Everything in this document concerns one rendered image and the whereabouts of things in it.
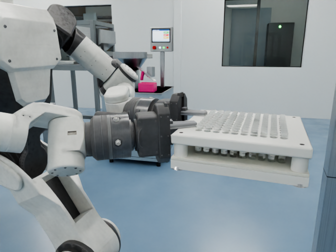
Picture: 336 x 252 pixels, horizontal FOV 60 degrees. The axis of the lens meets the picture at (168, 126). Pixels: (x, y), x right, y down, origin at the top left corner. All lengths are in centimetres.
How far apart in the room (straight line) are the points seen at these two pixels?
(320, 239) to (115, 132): 62
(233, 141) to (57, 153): 31
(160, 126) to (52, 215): 46
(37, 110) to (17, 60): 28
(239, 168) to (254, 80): 490
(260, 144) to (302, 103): 507
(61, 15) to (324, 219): 97
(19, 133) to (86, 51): 57
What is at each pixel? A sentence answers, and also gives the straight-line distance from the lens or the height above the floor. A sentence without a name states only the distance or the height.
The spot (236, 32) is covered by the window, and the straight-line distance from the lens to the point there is 549.
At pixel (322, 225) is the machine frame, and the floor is 71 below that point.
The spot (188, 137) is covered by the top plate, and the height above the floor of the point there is 100.
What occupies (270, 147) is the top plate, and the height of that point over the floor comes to 100.
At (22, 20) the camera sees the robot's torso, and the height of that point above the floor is 123.
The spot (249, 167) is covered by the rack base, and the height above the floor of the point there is 96.
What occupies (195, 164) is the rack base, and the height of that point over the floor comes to 95.
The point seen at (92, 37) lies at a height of 130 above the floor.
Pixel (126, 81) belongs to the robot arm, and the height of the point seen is 105.
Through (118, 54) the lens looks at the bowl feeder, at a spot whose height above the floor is 111.
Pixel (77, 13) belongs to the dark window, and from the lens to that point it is 631.
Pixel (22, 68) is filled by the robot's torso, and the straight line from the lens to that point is 83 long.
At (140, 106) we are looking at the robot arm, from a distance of 74.
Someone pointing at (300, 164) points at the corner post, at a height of 97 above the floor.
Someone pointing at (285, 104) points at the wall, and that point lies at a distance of 554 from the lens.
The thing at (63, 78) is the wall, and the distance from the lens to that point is 640.
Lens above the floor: 116
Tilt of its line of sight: 15 degrees down
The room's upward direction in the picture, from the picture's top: straight up
